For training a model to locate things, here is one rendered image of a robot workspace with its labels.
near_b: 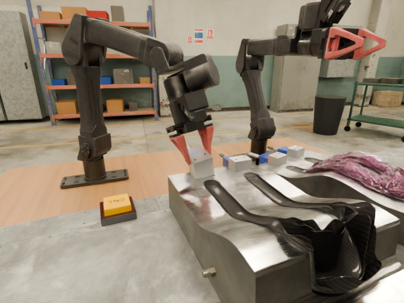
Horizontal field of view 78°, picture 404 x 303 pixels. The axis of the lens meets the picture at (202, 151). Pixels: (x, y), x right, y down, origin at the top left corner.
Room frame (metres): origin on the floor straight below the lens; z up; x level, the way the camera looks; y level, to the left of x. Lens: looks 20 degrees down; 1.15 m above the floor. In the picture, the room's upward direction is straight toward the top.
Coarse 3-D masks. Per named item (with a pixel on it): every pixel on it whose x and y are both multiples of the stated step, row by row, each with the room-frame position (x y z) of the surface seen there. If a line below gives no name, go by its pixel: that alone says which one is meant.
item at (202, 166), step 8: (192, 152) 0.60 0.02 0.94; (200, 152) 0.57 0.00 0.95; (192, 160) 0.54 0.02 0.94; (200, 160) 0.54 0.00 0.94; (208, 160) 0.54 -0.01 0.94; (192, 168) 0.54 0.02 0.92; (200, 168) 0.54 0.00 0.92; (208, 168) 0.55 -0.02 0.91; (200, 176) 0.54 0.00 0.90; (208, 176) 0.55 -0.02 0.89
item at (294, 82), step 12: (288, 24) 5.98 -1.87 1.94; (276, 60) 6.29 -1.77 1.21; (288, 60) 6.01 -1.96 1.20; (300, 60) 6.08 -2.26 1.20; (312, 60) 6.16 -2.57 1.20; (276, 72) 6.24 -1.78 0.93; (288, 72) 6.01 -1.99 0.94; (300, 72) 6.09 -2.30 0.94; (312, 72) 6.17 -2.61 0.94; (276, 84) 6.19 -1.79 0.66; (288, 84) 6.02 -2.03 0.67; (300, 84) 6.10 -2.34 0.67; (312, 84) 6.19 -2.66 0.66; (276, 96) 6.14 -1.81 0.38; (288, 96) 6.03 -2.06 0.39; (300, 96) 6.11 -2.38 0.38; (312, 96) 6.20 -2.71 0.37; (276, 108) 6.09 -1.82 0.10; (288, 108) 6.04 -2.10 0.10; (300, 108) 6.12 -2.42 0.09; (312, 108) 6.24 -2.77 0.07
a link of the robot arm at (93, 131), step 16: (96, 48) 0.71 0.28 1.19; (80, 64) 0.68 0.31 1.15; (96, 64) 0.72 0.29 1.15; (80, 80) 0.69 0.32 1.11; (96, 80) 0.71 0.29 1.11; (80, 96) 0.70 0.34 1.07; (96, 96) 0.70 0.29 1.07; (80, 112) 0.70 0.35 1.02; (96, 112) 0.70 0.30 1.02; (80, 128) 0.70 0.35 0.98; (96, 128) 0.69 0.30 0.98; (80, 144) 0.70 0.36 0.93; (96, 144) 0.68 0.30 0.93
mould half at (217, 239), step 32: (192, 192) 0.48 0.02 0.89; (256, 192) 0.48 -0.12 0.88; (288, 192) 0.49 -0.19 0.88; (192, 224) 0.40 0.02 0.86; (224, 224) 0.35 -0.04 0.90; (256, 224) 0.32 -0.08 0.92; (320, 224) 0.30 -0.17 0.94; (384, 224) 0.31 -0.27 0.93; (224, 256) 0.28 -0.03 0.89; (256, 256) 0.24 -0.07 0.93; (288, 256) 0.24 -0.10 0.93; (384, 256) 0.30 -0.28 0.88; (224, 288) 0.28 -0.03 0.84; (256, 288) 0.21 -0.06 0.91; (288, 288) 0.23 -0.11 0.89; (384, 288) 0.26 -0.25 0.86
